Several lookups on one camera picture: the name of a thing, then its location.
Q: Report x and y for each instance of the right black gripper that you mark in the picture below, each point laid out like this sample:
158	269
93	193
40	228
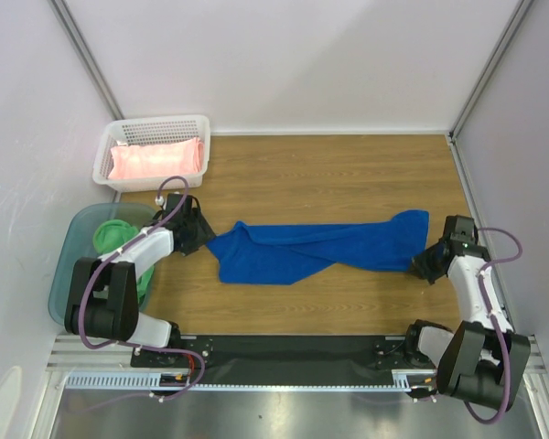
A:
431	262

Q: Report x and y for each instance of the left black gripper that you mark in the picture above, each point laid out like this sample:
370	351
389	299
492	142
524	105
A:
203	233

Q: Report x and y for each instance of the blue towel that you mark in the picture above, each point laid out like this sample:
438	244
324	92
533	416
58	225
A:
287	254

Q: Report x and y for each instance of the pink towel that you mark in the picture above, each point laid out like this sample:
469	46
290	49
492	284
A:
165	160

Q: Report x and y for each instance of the white perforated plastic basket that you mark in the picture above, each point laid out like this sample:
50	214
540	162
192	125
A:
149	131

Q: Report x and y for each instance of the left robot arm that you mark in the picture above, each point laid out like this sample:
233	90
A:
103	300

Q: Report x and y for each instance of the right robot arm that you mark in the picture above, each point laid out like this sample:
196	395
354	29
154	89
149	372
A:
482	362

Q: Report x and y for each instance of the green towel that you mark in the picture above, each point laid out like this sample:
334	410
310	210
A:
113	234

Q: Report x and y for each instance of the blue translucent plastic tub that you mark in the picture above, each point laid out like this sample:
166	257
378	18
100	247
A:
78	243

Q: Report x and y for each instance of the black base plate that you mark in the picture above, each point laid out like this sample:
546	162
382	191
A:
303	360

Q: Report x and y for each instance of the slotted aluminium rail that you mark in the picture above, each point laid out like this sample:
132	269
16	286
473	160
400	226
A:
118	368

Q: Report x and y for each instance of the left aluminium frame post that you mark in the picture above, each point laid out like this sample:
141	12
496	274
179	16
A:
79	44

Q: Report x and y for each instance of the aluminium frame post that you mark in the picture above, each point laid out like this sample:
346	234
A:
79	44
509	32

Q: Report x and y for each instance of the right aluminium frame post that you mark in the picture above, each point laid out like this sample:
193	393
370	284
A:
509	32

